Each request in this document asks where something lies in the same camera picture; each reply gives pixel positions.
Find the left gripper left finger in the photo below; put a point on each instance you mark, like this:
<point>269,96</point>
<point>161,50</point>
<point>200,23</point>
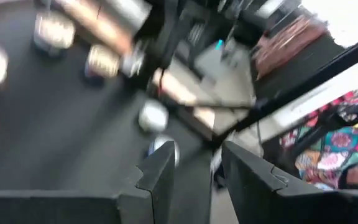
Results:
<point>73,208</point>

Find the silver arm base bracket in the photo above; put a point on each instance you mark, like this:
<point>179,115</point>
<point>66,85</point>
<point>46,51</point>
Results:
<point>132,60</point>

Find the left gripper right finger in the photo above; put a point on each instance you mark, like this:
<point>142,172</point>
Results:
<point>291,208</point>

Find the reddish brown woven item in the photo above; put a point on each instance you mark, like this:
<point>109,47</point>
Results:
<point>291,40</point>

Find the colourful patterned cloth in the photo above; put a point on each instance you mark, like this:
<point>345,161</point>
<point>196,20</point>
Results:
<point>337,140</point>

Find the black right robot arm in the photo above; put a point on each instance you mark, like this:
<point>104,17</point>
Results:
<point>166,40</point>

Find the black aluminium table frame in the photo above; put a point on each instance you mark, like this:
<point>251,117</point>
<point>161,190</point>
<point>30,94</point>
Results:
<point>322,73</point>

